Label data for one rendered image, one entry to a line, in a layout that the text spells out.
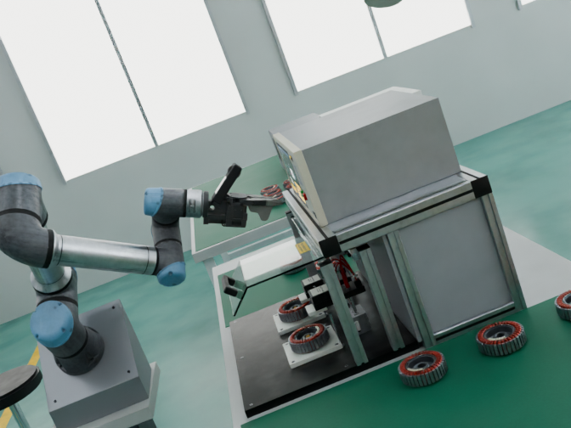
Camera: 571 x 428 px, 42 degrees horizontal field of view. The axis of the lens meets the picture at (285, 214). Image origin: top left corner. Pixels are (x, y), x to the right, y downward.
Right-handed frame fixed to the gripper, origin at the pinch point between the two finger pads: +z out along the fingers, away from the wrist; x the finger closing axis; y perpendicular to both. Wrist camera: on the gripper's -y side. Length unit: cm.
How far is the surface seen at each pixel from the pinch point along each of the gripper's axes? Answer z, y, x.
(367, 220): 18.8, -0.7, 23.7
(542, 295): 68, 17, 22
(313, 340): 11.2, 35.9, 9.1
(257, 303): 3, 47, -53
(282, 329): 6.4, 41.8, -14.2
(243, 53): 24, -44, -468
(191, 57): -21, -37, -468
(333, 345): 16.8, 37.0, 9.8
